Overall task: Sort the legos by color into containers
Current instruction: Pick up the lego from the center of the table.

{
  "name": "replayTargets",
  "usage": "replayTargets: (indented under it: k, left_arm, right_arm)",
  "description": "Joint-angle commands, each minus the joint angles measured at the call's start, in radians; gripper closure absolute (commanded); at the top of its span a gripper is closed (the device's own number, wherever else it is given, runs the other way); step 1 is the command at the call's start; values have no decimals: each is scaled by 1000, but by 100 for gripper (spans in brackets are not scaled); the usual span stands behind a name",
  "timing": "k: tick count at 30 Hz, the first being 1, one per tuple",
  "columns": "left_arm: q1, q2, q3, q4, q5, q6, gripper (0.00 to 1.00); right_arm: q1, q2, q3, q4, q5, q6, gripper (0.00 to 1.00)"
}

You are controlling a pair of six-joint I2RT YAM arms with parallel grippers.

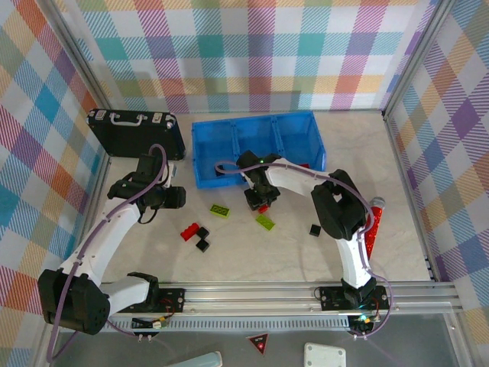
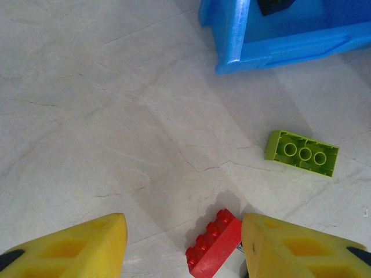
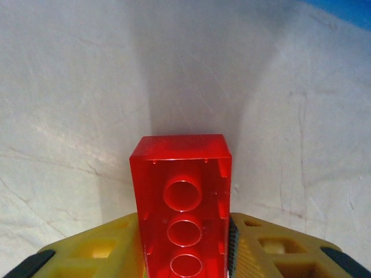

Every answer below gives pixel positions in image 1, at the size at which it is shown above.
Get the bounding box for lime green lego brick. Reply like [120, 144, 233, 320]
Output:
[209, 203, 232, 219]
[254, 213, 277, 231]

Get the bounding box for red stacked lego bricks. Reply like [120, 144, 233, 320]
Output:
[180, 222, 200, 242]

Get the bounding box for blue three-compartment plastic bin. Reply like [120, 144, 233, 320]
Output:
[190, 110, 329, 190]

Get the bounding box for red glitter cylinder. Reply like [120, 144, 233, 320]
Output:
[362, 196, 386, 261]

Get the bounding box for small wiring connector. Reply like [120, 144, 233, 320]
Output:
[349, 313, 381, 334]
[131, 315, 172, 330]

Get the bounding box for red triangle sign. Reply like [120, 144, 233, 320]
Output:
[245, 332, 270, 356]

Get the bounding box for white square plate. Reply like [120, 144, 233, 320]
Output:
[303, 342, 347, 367]

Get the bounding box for pale blue-grey object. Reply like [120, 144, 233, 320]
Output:
[164, 350, 224, 367]

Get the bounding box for black case with silver handle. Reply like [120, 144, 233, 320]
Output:
[86, 108, 187, 161]

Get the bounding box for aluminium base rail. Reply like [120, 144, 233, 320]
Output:
[101, 281, 461, 317]

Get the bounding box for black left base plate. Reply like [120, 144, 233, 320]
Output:
[151, 287, 187, 313]

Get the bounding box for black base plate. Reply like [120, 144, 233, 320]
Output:
[317, 284, 390, 311]
[151, 287, 187, 313]

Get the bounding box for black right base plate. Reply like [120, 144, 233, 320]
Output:
[317, 284, 390, 311]

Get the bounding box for slotted grey cable duct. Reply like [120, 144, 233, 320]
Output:
[108, 317, 352, 333]

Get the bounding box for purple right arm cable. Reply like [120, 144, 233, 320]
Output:
[213, 159, 393, 341]

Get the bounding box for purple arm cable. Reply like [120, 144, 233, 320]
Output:
[46, 144, 169, 363]
[213, 159, 393, 341]

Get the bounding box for aluminium corner post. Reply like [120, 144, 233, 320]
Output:
[380, 0, 459, 115]
[45, 0, 115, 115]

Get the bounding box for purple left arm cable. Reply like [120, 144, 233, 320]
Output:
[46, 144, 169, 363]

